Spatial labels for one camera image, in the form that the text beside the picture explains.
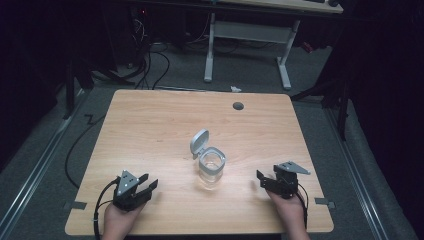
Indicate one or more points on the clear jar with grey lid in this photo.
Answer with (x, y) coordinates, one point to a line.
(210, 163)

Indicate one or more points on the white-legged wooden desk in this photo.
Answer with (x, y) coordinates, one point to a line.
(250, 31)

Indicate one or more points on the small red object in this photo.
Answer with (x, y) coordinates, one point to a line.
(307, 47)

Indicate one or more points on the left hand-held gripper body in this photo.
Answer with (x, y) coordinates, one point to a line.
(126, 186)

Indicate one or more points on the metal floor rail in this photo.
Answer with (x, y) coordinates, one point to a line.
(355, 173)
(36, 170)

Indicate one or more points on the grey tape strip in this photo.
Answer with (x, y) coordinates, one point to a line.
(76, 205)
(325, 202)

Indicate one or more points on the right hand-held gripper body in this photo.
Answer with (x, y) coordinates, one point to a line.
(286, 183)

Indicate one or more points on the black metal stand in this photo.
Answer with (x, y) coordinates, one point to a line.
(71, 86)
(336, 96)

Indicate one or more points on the crumpled white paper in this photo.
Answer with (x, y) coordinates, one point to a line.
(235, 89)

